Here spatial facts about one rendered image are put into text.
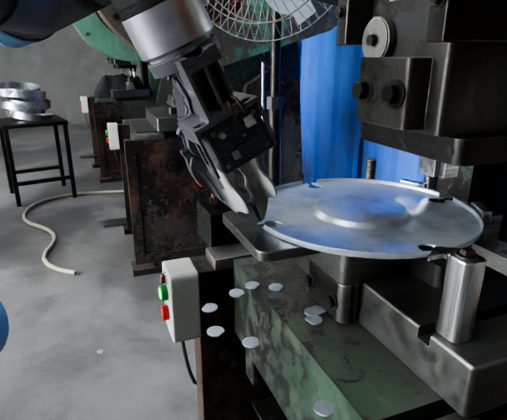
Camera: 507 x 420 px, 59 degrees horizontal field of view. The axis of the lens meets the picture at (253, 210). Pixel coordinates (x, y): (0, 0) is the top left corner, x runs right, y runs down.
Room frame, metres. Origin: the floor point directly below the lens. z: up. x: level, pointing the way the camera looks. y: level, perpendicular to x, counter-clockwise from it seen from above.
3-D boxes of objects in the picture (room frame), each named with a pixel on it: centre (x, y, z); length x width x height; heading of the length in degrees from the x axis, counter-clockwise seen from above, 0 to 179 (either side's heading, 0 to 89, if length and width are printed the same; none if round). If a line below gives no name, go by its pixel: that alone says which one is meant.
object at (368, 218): (0.56, -0.14, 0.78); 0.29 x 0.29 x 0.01
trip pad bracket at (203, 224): (0.81, 0.07, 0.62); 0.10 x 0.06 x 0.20; 21
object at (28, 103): (3.15, 1.55, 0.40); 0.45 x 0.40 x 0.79; 33
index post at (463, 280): (0.40, -0.21, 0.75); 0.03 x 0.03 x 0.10; 21
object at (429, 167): (0.60, -0.25, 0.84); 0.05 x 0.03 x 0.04; 21
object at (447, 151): (0.61, -0.26, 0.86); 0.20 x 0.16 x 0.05; 21
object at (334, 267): (0.54, -0.10, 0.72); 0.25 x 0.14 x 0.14; 111
